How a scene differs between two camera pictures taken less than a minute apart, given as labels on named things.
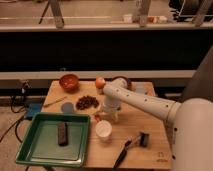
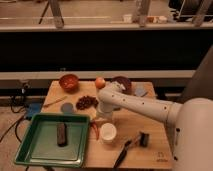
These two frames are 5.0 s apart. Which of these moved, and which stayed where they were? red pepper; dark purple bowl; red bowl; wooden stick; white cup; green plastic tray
Moved: white cup; red pepper
Stayed: dark purple bowl; green plastic tray; red bowl; wooden stick
